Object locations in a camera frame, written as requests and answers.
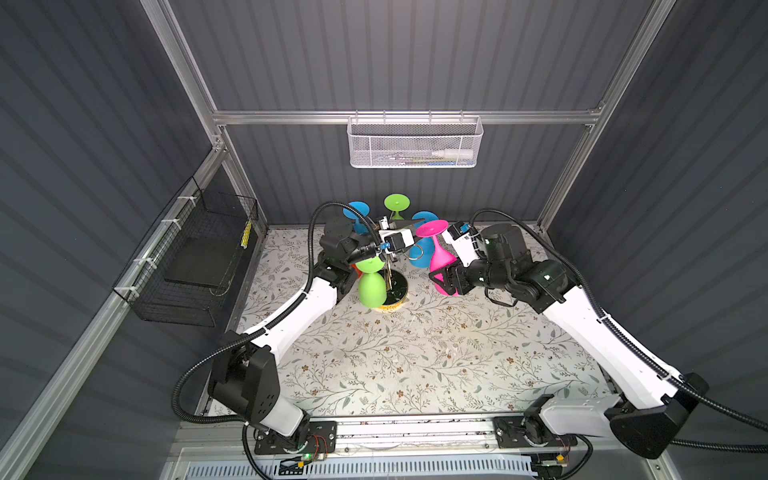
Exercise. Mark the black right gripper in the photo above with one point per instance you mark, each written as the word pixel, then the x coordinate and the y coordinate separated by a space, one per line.
pixel 459 285

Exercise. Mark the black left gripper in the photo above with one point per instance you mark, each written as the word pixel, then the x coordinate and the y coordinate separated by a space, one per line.
pixel 408 243

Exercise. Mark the pink wine glass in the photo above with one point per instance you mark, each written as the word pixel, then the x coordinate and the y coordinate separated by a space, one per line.
pixel 441 257

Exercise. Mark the blue wine glass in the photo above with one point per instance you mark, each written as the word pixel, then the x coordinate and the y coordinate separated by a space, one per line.
pixel 363 209
pixel 420 254

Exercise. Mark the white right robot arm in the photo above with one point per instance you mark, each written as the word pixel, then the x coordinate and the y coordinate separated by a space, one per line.
pixel 647 411

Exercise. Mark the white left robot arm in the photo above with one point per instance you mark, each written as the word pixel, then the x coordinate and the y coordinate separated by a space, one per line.
pixel 244 374

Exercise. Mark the back green wine glass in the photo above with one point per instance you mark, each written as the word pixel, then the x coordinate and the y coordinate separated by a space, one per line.
pixel 396 203

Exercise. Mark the green wine glass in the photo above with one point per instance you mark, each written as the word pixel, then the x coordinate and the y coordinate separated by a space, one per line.
pixel 372 287
pixel 396 203

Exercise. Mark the front green wine glass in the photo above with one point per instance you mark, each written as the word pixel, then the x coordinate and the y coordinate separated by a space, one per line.
pixel 372 287

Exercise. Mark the white vented cover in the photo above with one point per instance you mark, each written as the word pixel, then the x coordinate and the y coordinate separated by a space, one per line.
pixel 391 467

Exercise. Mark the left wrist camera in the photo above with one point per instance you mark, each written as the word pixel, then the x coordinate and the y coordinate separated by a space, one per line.
pixel 386 224

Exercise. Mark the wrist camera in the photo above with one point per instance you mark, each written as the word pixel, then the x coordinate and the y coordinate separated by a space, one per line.
pixel 465 241
pixel 386 224

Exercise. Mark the gold wire glass rack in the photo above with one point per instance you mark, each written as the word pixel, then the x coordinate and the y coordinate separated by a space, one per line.
pixel 397 284

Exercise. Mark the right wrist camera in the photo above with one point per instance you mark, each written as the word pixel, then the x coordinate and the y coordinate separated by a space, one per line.
pixel 465 241

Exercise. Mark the white mesh wall basket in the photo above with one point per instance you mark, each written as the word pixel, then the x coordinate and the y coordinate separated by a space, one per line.
pixel 414 142

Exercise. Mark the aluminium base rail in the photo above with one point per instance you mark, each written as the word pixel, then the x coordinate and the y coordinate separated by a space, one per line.
pixel 425 434

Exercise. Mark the black wire side basket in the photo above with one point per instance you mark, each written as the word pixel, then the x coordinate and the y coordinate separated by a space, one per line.
pixel 196 260

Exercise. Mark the aluminium corner frame post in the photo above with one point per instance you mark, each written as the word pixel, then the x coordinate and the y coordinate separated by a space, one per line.
pixel 224 155

